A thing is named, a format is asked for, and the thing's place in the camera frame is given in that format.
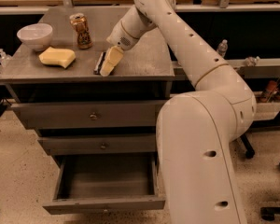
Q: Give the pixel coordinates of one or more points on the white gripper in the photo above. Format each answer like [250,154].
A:
[121,36]

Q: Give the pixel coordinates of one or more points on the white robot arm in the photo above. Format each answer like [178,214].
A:
[194,129]

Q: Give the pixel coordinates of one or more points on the grey top drawer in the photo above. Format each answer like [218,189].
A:
[70,115]

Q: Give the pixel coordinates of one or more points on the grey wooden drawer cabinet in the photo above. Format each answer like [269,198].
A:
[99,130]

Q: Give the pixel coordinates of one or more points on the grey middle drawer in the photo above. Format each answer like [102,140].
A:
[98,144]

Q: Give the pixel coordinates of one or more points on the open grey bottom drawer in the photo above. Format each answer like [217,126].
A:
[106,182]

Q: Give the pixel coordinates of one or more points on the orange crushed drink can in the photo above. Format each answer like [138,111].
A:
[80,25]

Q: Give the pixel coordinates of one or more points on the yellow sponge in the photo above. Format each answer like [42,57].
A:
[59,57]

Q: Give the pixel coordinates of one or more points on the white ceramic bowl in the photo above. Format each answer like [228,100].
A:
[36,36]

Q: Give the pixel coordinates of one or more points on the clear plastic water bottle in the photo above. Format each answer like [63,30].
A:
[222,48]

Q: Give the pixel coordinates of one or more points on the clear sanitizer pump bottle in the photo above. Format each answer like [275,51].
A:
[4,58]

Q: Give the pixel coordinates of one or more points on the crumpled clear plastic wrapper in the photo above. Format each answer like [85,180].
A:
[252,61]

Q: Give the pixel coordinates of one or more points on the orange bottle under shelf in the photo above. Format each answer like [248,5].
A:
[268,91]

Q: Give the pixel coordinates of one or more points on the black metal stand leg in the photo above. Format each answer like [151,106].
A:
[260,125]

